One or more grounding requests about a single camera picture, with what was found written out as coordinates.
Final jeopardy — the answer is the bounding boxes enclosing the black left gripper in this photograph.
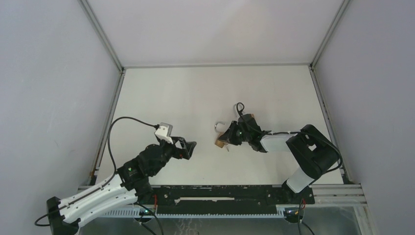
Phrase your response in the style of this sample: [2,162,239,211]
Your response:
[151,136,196,176]

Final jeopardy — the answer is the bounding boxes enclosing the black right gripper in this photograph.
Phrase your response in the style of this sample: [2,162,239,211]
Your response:
[219,120,252,145]

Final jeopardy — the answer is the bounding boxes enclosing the short shackle brass padlock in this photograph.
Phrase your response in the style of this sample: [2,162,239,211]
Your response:
[214,121,227,148]

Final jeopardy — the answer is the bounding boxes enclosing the long shackle brass padlock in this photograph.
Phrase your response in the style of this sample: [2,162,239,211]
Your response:
[233,102,254,121]

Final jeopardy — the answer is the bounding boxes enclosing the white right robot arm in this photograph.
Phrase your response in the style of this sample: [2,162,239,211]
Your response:
[216,114,343,204]

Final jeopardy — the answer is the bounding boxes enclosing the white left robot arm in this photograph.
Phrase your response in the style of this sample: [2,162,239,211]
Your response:
[46,137,197,235]

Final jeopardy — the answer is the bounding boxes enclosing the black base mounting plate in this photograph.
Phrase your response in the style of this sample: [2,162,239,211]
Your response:
[138,185,315,213]

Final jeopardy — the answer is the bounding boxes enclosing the black right camera cable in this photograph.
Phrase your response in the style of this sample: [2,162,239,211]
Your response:
[236,102,344,174]

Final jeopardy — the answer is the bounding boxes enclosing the black camera cable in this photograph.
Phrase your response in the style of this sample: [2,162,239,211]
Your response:
[34,117,160,227]
[236,102,344,174]

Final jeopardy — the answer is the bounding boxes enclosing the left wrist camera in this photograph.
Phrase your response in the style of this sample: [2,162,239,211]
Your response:
[154,122,173,144]

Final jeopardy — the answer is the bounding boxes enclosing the white slotted cable duct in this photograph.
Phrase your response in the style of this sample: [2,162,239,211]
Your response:
[99,207,285,218]

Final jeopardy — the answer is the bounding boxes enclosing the black left camera cable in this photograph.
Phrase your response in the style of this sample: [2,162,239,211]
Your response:
[34,117,160,227]

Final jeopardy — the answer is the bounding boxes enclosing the aluminium frame rails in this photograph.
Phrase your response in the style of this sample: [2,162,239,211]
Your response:
[311,184,368,207]

